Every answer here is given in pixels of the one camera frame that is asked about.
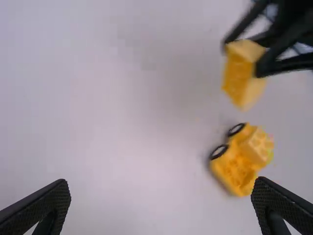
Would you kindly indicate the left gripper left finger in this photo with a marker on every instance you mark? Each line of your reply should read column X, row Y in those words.
column 36, row 203

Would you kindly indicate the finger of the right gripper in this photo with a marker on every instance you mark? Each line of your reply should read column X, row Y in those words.
column 244, row 23
column 269, row 61

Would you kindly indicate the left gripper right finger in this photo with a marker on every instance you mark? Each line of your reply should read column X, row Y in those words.
column 276, row 198

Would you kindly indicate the yellow toy car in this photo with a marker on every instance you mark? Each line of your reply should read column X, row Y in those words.
column 234, row 169

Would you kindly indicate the yellow toy brick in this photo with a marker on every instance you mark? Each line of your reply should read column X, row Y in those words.
column 239, row 73

